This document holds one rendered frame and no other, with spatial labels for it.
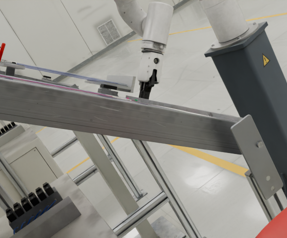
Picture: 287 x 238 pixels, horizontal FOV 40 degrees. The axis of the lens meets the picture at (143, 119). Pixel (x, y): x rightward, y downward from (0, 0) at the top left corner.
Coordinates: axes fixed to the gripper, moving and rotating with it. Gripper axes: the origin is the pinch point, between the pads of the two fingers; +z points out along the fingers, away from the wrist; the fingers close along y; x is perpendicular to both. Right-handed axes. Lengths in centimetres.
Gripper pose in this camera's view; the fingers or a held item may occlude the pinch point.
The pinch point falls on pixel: (143, 97)
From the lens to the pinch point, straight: 131.9
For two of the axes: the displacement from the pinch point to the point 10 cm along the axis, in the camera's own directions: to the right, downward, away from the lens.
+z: -1.9, 9.8, 0.5
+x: -9.1, -1.5, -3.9
